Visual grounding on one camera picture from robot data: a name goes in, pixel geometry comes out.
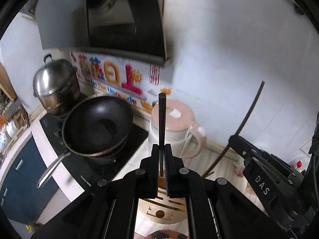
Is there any blue kitchen cabinet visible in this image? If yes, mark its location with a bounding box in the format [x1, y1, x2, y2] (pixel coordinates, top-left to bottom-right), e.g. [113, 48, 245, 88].
[1, 138, 58, 224]

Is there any dish rack with bowls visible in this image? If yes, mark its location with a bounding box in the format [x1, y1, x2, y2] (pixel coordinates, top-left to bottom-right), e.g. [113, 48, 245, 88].
[1, 91, 30, 156]

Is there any colourful wall sticker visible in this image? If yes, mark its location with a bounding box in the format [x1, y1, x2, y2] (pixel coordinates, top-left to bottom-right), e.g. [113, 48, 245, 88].
[69, 51, 172, 112]

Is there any stainless steel steamer pot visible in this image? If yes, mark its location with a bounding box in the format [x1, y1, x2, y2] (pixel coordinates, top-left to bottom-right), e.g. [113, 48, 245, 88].
[32, 54, 81, 115]

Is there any black wok pan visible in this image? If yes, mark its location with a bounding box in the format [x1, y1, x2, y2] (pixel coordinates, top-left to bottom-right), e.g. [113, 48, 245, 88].
[36, 93, 134, 189]

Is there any beige cylindrical utensil holder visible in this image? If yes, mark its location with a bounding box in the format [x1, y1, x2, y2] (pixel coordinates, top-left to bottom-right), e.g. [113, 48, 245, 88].
[138, 176, 187, 224]

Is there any black range hood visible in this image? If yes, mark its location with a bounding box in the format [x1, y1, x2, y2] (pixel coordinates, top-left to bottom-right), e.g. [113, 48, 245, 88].
[29, 0, 167, 66]

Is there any black chopstick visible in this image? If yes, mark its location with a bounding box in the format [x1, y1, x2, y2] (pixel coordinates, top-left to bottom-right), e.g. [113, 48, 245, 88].
[159, 92, 166, 177]

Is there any black induction cooktop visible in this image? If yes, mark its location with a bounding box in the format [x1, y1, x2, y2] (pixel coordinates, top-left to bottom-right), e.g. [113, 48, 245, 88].
[37, 114, 148, 190]

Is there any pink white electric kettle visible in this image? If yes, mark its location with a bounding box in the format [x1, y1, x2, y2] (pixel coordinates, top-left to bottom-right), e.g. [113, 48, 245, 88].
[148, 99, 208, 166]

